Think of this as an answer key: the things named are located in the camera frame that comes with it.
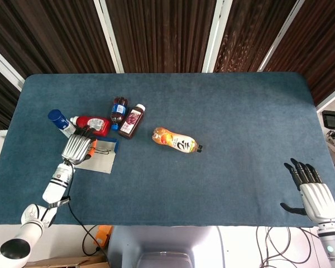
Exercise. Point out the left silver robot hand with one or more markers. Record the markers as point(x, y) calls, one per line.
point(75, 148)

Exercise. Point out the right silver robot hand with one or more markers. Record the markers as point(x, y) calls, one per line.
point(319, 201)

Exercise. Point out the eyeglasses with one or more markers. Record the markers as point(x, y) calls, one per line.
point(103, 152)

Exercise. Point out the blue cardboard box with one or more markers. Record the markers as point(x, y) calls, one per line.
point(103, 163)

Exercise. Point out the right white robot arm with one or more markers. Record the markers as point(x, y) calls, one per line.
point(330, 245)

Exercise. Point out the white robot base body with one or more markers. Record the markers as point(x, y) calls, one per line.
point(162, 240)

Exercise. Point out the brown cardboard box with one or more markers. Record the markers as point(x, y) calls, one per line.
point(72, 262)

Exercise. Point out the red ketchup squeeze bottle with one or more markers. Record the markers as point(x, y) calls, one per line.
point(96, 123)

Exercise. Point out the blue white spray can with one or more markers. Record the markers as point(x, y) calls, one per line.
point(58, 118)

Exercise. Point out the cola bottle with blue label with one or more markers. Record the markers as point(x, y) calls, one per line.
point(118, 110)

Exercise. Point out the dark red juice bottle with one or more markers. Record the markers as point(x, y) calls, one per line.
point(131, 121)

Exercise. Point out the black monitor device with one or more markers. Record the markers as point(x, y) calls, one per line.
point(333, 118)

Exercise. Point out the orange power strip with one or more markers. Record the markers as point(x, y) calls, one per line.
point(103, 236)

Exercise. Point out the orange tea drink bottle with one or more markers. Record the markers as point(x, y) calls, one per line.
point(176, 141)

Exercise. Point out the blue felt table cloth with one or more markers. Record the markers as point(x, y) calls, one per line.
point(212, 181)

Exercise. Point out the white partition frame post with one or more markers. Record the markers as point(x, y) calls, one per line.
point(216, 36)
point(2, 67)
point(111, 42)
point(281, 36)
point(332, 102)

